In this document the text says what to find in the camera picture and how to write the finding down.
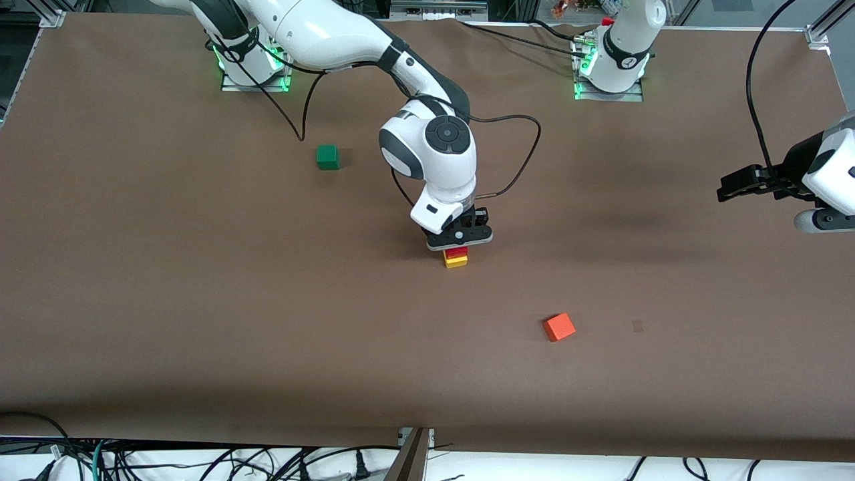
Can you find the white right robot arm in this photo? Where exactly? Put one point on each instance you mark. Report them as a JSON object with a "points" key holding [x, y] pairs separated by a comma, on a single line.
{"points": [[320, 30]]}

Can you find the green cube block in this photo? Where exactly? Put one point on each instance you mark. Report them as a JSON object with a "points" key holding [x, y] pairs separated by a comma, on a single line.
{"points": [[327, 157]]}

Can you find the black power plug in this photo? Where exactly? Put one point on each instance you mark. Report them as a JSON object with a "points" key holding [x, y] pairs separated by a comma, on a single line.
{"points": [[304, 473], [362, 469]]}

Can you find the yellow cube block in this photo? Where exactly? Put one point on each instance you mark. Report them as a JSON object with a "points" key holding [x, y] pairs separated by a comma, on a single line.
{"points": [[456, 263]]}

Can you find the orange cube block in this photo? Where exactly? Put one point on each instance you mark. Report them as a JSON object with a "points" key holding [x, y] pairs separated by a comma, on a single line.
{"points": [[559, 327]]}

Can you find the grey power strip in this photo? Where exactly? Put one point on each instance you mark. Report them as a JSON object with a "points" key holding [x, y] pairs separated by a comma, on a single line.
{"points": [[434, 10]]}

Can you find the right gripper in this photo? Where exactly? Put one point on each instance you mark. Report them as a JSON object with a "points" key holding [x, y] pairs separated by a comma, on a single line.
{"points": [[478, 218]]}

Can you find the red cube block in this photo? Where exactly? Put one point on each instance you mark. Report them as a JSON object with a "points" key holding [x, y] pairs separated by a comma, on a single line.
{"points": [[457, 252]]}

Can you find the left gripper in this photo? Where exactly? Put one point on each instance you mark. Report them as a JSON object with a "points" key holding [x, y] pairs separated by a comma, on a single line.
{"points": [[790, 170]]}

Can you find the aluminium frame profile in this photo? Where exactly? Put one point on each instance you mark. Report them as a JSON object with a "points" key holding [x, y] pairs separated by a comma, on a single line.
{"points": [[825, 27], [52, 13]]}

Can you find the dark table support post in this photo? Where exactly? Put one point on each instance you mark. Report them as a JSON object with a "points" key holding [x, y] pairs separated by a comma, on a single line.
{"points": [[409, 461]]}

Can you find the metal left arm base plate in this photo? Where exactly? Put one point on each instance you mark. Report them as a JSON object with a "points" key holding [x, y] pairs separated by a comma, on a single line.
{"points": [[588, 97]]}

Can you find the brown table cover sheet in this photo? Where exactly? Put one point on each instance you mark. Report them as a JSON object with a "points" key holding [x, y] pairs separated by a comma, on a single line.
{"points": [[401, 367]]}

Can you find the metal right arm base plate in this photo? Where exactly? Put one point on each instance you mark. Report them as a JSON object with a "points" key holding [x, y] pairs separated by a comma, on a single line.
{"points": [[234, 85]]}

